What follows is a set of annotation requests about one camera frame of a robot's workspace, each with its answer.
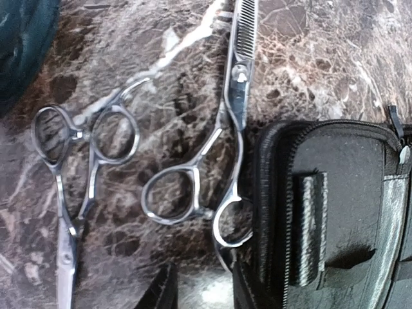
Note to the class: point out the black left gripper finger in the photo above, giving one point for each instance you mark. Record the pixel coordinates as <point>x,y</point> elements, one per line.
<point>162,293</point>

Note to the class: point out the silver thinning shears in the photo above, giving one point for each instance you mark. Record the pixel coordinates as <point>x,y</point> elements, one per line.
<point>225,145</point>

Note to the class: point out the silver straight scissors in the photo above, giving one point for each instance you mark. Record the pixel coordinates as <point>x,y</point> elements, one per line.
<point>74,152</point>

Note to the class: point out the black zippered tool case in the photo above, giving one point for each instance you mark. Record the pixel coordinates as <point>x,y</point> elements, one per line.
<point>331,217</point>

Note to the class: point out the white and navy bowl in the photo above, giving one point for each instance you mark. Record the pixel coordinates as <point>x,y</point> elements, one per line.
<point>27,31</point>

